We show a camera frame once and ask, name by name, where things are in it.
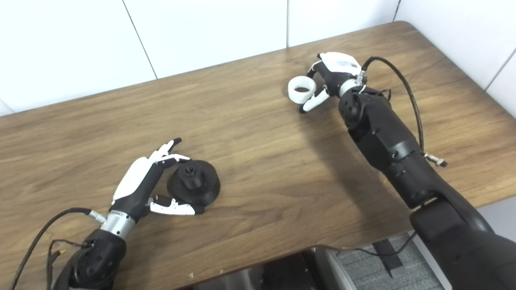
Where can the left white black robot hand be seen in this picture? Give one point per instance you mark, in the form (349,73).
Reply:
(135,185)

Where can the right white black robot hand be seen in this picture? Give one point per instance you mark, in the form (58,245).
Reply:
(338,66)

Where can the round black stepped part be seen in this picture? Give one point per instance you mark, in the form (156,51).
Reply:
(205,185)

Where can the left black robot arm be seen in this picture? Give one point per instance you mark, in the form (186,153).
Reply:
(96,262)

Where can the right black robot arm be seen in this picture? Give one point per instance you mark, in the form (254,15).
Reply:
(403,157)

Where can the black robot torso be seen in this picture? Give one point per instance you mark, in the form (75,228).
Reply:
(282,274)

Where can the black floor strip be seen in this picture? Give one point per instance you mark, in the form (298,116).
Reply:
(389,259)

